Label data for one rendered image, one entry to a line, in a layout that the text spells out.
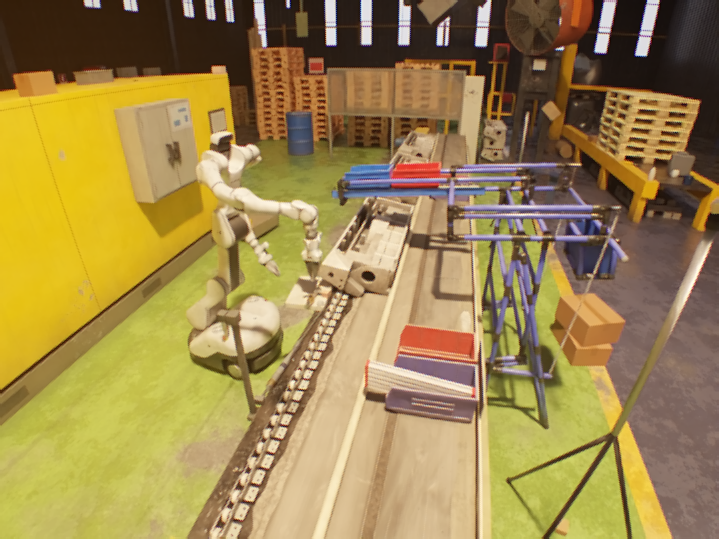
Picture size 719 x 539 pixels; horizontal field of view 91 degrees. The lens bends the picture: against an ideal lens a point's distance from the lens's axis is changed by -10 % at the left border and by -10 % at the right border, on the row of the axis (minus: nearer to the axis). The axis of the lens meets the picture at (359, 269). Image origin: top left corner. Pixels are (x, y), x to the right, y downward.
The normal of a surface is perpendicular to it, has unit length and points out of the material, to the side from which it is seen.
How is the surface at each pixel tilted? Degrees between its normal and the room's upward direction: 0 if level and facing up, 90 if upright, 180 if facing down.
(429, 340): 88
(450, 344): 88
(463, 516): 1
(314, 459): 0
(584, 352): 90
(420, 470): 0
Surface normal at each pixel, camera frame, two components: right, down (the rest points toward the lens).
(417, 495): 0.00, -0.88
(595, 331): 0.13, 0.48
